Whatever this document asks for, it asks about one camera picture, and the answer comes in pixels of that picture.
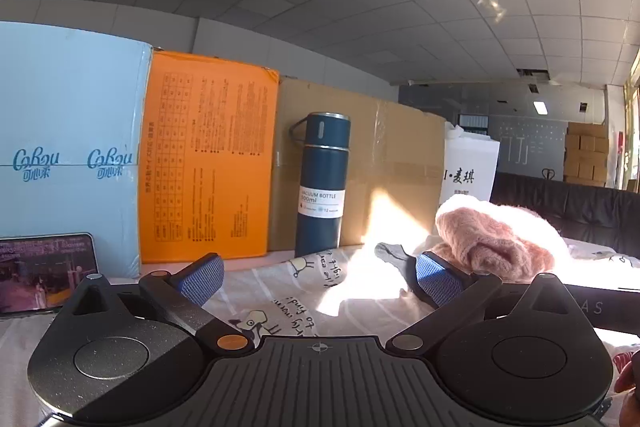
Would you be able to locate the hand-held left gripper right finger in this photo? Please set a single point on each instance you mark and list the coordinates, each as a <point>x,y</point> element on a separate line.
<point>440,279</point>

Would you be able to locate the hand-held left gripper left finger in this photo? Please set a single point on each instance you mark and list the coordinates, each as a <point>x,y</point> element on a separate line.
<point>202,279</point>

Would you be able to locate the pink knit sweater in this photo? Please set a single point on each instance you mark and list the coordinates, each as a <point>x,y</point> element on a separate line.
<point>500,237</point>

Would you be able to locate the person's right hand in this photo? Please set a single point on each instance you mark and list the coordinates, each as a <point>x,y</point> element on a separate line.
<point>632,402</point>

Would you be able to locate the grey cloth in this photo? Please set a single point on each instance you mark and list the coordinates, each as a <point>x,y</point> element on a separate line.
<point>395,253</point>

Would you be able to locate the black leather sofa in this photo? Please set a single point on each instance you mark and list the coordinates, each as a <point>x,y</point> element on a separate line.
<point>590,212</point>

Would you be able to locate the white tote bag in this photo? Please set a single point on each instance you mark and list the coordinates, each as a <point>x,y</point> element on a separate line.
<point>470,162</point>

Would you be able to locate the orange cardboard box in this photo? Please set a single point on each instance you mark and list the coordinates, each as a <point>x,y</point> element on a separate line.
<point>210,157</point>

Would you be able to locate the brown cardboard box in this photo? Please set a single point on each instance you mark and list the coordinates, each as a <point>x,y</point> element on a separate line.
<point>395,147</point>

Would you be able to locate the stack of cardboard boxes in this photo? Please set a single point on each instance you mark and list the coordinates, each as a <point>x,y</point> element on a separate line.
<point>587,157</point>

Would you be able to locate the smartphone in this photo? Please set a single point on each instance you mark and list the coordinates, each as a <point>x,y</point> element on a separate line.
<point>45,272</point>

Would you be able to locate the blue vacuum bottle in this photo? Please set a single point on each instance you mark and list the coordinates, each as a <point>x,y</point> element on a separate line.
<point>320,167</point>

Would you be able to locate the gold framed glass door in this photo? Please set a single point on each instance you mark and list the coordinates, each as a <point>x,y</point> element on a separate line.
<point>631,117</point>

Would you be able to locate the ceiling light panel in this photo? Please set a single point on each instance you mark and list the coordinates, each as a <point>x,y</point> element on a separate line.
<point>539,107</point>

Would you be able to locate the light blue cardboard box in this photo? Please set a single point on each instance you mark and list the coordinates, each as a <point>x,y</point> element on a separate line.
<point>70,117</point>

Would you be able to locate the red wall fixture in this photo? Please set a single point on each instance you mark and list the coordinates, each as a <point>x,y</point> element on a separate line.
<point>621,142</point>

